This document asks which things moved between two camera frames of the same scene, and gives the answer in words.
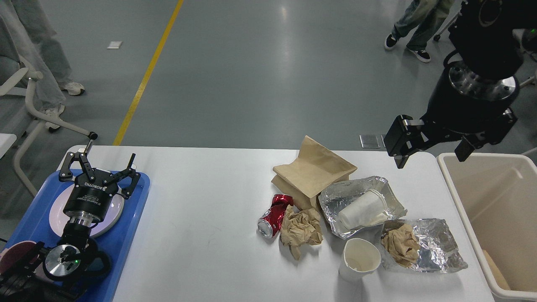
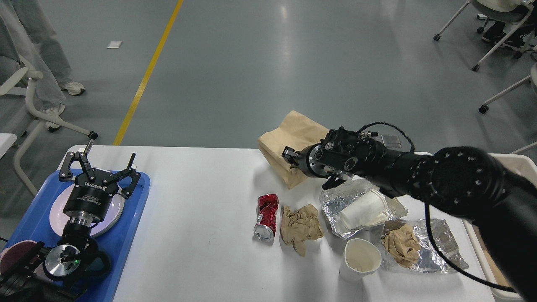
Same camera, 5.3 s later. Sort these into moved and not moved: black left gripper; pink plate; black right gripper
Moved: black right gripper
Not moved: pink plate; black left gripper
